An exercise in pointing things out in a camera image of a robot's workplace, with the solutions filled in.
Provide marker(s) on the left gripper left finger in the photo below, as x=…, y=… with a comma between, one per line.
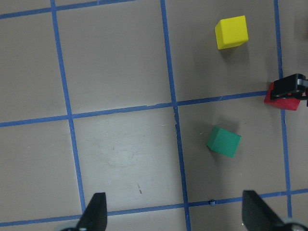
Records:
x=94, y=217

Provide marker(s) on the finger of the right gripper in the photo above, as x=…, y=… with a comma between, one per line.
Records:
x=293, y=86

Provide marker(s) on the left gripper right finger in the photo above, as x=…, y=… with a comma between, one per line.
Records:
x=257, y=215

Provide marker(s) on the red wooden block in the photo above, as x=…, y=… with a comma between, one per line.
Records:
x=291, y=104

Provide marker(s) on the green wooden block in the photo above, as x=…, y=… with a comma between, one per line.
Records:
x=223, y=142

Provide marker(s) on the yellow wooden block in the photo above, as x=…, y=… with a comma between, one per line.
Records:
x=231, y=32

